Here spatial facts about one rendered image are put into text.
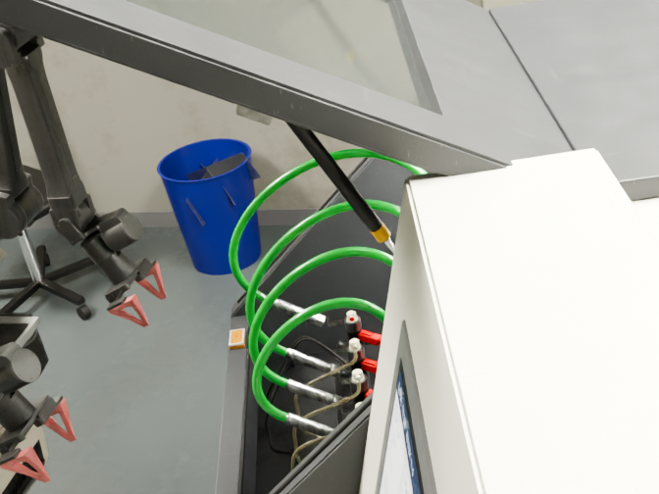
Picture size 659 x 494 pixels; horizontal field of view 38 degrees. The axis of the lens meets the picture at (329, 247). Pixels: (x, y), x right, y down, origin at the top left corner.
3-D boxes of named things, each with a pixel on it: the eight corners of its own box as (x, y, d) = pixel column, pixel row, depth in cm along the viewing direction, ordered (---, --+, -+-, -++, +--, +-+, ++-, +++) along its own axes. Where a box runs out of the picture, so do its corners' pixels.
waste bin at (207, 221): (292, 232, 420) (272, 127, 395) (266, 282, 388) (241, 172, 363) (201, 232, 432) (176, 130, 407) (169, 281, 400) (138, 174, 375)
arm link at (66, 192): (10, 11, 174) (-22, 31, 165) (39, 8, 172) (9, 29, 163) (76, 216, 196) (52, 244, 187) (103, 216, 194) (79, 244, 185)
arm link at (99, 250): (84, 231, 194) (72, 246, 190) (107, 218, 191) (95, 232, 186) (106, 257, 197) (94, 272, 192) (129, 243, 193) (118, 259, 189)
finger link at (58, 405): (92, 425, 167) (56, 387, 164) (74, 455, 161) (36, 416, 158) (66, 437, 170) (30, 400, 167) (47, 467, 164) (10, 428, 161)
